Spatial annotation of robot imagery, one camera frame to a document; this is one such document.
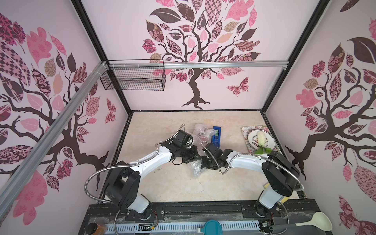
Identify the aluminium frame bar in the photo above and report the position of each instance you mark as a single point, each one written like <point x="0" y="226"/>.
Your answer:
<point x="198" y="65"/>
<point x="24" y="172"/>

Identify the round white plate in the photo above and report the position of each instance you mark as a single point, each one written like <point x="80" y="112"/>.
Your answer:
<point x="252" y="139"/>

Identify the clear bubble wrap sheet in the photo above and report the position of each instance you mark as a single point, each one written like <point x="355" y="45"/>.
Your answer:
<point x="202" y="133"/>
<point x="197" y="169"/>

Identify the left flexible metal conduit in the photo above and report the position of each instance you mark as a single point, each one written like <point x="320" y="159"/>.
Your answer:
<point x="88" y="182"/>

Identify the right flexible metal conduit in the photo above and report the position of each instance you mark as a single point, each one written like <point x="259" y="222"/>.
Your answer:
<point x="300" y="188"/>

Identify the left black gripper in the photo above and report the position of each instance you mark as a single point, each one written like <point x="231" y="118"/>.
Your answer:
<point x="195" y="155"/>

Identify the white slotted cable duct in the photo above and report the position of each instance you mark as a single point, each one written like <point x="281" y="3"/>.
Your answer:
<point x="179" y="227"/>

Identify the flexible metal conduit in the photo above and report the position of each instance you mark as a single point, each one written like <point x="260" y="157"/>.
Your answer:
<point x="300" y="188"/>
<point x="88" y="182"/>

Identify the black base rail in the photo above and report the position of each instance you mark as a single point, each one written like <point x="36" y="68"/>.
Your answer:
<point x="292" y="211"/>

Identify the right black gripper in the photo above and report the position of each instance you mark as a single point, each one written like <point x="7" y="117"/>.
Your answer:
<point x="210" y="160"/>

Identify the left aluminium frame bar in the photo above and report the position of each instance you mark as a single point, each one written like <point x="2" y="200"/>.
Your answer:
<point x="24" y="172"/>

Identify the blue tape dispenser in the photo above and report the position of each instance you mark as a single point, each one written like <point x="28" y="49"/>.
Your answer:
<point x="216" y="138"/>

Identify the white artificial rose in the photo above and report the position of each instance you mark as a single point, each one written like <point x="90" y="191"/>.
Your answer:
<point x="261" y="143"/>

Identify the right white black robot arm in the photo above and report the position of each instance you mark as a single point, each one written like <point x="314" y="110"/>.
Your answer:
<point x="282" y="175"/>

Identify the cream plastic ladle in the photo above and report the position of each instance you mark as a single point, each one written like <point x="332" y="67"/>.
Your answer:
<point x="319" y="221"/>

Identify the rear aluminium frame bar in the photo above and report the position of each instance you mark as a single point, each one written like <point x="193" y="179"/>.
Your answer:
<point x="198" y="65"/>

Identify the teal round lid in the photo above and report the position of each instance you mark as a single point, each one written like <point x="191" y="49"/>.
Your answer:
<point x="212" y="227"/>

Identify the black wire basket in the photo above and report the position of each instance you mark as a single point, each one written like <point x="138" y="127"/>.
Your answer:
<point x="135" y="75"/>

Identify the floral square placemat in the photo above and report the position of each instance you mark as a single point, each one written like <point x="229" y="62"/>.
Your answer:
<point x="246" y="129"/>

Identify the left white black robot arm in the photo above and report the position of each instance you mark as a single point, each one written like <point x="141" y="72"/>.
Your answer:
<point x="123" y="183"/>

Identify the brown jar black lid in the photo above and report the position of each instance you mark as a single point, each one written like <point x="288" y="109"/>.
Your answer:
<point x="95" y="229"/>

